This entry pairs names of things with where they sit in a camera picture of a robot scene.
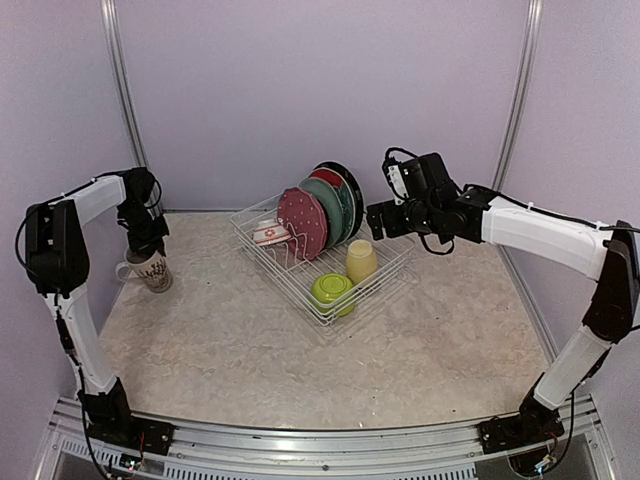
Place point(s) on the black striped rim plate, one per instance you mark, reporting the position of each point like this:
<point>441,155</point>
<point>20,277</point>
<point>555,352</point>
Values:
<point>355,189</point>

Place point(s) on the right aluminium frame post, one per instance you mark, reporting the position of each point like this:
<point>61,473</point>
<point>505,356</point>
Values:
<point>520,94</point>

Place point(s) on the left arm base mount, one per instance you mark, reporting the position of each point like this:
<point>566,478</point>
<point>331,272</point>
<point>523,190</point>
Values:
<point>134,433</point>

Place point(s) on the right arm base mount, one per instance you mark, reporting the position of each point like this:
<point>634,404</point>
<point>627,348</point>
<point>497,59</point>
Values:
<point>523,429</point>

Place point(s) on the yellow mug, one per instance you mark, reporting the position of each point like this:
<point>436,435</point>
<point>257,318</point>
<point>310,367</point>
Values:
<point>361,261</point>

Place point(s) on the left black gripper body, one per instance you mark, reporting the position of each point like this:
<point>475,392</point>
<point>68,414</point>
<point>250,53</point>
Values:
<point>148,233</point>

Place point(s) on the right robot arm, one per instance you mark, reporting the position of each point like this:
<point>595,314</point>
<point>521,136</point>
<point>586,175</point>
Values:
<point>580,278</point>

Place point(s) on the white wire dish rack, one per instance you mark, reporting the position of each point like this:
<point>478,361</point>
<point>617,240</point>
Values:
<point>294,277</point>

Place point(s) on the teal green plate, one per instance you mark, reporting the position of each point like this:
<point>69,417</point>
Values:
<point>331,203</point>

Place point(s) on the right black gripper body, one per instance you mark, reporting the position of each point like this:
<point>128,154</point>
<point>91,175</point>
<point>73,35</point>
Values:
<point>395,226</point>

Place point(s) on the pink polka dot plate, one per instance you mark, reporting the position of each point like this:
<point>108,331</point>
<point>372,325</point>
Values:
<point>304,217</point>

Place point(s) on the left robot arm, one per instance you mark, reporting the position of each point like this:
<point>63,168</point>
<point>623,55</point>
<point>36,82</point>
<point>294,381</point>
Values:
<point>50,246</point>

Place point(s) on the white floral mug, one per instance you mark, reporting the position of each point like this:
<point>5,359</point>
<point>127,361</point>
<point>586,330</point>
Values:
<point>152,270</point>

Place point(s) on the red plate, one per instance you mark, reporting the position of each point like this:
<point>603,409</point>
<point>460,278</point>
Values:
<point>328,175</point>

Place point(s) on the left aluminium frame post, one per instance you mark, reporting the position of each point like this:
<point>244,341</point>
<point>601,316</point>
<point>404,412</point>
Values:
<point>115,49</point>

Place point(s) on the front aluminium rail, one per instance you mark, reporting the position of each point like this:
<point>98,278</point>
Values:
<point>203,450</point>

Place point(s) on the aluminium frame post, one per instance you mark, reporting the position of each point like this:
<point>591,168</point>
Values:
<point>115,49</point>
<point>520,94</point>

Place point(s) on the white bowl red pattern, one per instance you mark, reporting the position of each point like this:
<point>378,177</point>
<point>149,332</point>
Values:
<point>269,232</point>

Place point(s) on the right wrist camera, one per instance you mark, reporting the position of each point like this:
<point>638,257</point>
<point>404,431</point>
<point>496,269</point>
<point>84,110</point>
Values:
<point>412,176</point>

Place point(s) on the lime green bowl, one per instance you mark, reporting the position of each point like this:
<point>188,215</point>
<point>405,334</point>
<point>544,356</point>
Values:
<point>332,295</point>

